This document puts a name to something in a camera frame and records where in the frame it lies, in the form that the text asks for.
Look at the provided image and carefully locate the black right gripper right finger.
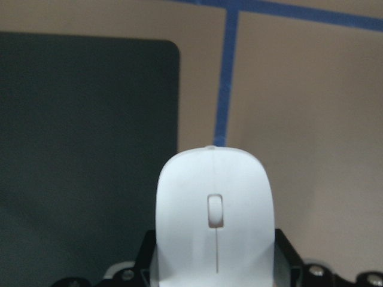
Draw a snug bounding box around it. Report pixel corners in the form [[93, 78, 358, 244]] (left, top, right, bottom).
[[273, 228, 310, 287]]

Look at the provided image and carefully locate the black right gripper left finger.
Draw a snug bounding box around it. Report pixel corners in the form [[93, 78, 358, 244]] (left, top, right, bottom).
[[98, 230, 156, 286]]

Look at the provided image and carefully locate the white computer mouse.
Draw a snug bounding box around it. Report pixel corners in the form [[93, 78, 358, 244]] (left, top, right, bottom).
[[150, 146, 275, 286]]

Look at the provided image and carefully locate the black mousepad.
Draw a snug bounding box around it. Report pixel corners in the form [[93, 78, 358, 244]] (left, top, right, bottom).
[[1, 32, 180, 286]]

